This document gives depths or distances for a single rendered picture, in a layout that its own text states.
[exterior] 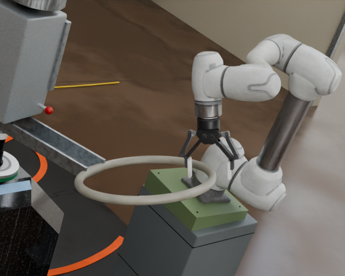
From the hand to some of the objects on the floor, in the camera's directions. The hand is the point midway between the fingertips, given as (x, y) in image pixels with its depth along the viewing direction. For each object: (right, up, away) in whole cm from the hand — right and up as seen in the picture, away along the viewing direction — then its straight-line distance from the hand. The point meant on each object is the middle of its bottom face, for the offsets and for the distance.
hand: (209, 175), depth 230 cm
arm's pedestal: (-24, -86, +116) cm, 146 cm away
